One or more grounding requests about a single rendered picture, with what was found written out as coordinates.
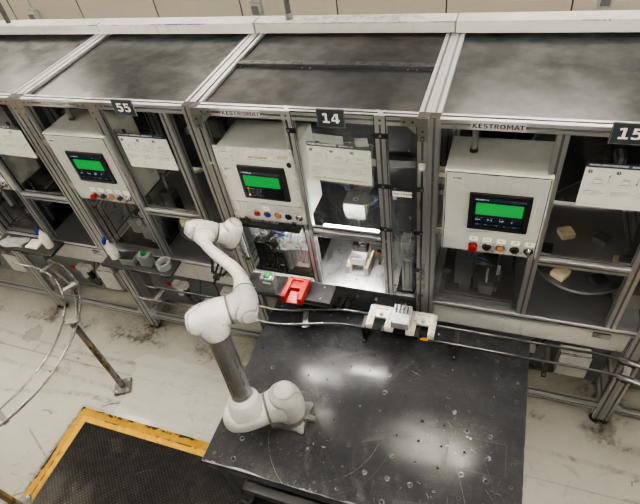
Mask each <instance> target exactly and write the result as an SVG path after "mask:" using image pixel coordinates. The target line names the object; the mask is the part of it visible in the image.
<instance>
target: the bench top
mask: <svg viewBox="0 0 640 504"><path fill-rule="evenodd" d="M364 317H365V314H360V313H354V312H347V311H309V315H308V323H316V322H337V323H347V324H353V325H358V326H362V323H363V320H364ZM362 340H363V334H362V331H361V328H355V327H350V326H343V325H308V326H307V327H304V328H302V325H298V326H286V325H273V324H267V323H266V325H265V328H264V330H263V332H262V334H261V336H260V338H259V340H258V342H257V344H256V346H255V349H254V351H253V353H252V355H251V357H250V359H249V361H248V363H247V365H246V368H245V370H244V372H245V374H246V377H247V379H248V382H249V385H250V387H253V388H255V389H256V390H257V391H258V392H259V394H261V393H264V392H265V391H267V390H268V389H270V388H271V386H272V385H274V384H275V383H277V382H279V381H282V380H286V381H290V382H292V383H294V384H295V385H296V386H297V387H298V388H299V390H300V391H301V393H302V395H303V398H304V401H305V402H313V404H314V407H313V408H312V410H311V412H310V414H311V415H313V416H315V417H316V422H307V423H306V426H305V432H304V434H303V435H299V434H297V433H295V432H291V431H287V430H283V429H279V428H272V427H271V424H269V425H266V426H264V427H262V428H259V429H256V430H253V431H249V432H244V433H234V432H231V431H229V430H228V429H227V428H226V426H225V424H224V421H223V416H222V418H221V420H220V422H219V424H218V426H217V429H216V431H215V433H214V435H213V437H212V439H211V441H210V443H209V445H208V448H207V450H206V452H205V454H204V456H203V458H202V461H203V462H205V463H208V464H211V465H214V466H217V467H221V468H224V469H227V470H231V471H234V472H237V473H241V474H244V475H247V476H251V477H254V478H257V479H261V480H264V481H267V482H271V483H274V484H277V485H280V486H284V487H287V488H290V489H294V490H297V491H300V492H304V493H307V494H310V495H314V496H317V497H320V498H324V499H327V500H330V501H333V502H337V503H340V504H522V499H523V478H524V449H525V436H526V415H527V394H528V373H529V360H528V359H522V358H517V357H511V356H506V355H501V354H495V353H490V352H484V351H479V350H474V349H468V348H463V347H458V350H457V356H456V360H453V359H451V358H452V352H453V346H452V345H447V344H441V343H436V342H431V341H424V340H420V339H418V342H415V341H410V340H404V339H399V338H394V337H388V336H383V335H381V332H377V331H371V330H370V332H369V335H368V339H367V342H366V343H365V342H362ZM458 342H459V343H458V344H461V345H467V346H472V347H478V348H483V349H488V350H494V351H499V352H505V353H510V354H516V355H521V356H527V357H529V352H530V343H524V342H519V341H513V340H507V339H502V338H496V337H490V336H485V335H479V334H473V333H468V332H462V331H460V333H459V341H458ZM421 419H423V420H424V422H421ZM514 420H517V423H514V422H513V421H514ZM466 429H467V430H469V432H468V433H466V432H465V430H466ZM222 432H225V434H224V435H222ZM232 457H235V459H234V460H232ZM485 479H487V480H488V482H487V483H485V482H484V480H485Z"/></svg>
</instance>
